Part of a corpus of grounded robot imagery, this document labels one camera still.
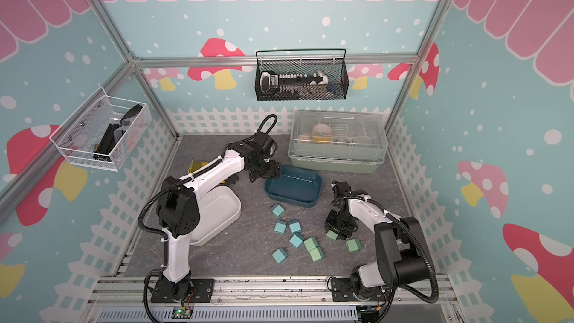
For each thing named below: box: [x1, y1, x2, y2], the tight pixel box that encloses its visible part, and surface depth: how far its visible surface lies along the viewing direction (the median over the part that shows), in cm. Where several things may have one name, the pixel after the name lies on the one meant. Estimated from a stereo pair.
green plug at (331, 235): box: [325, 230, 339, 242], surface depth 85 cm
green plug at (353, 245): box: [346, 238, 362, 253], surface depth 84 cm
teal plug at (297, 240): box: [289, 232, 305, 249], surface depth 85 cm
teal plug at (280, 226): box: [274, 219, 287, 235], surface depth 89 cm
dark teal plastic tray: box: [264, 164, 323, 208], surface depth 101 cm
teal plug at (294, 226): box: [288, 219, 302, 234], surface depth 89 cm
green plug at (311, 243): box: [303, 236, 319, 252], surface depth 85 cm
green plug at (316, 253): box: [309, 246, 325, 263], surface depth 82 cm
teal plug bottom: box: [272, 246, 288, 264], surface depth 81 cm
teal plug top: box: [270, 203, 285, 217], surface depth 93 cm
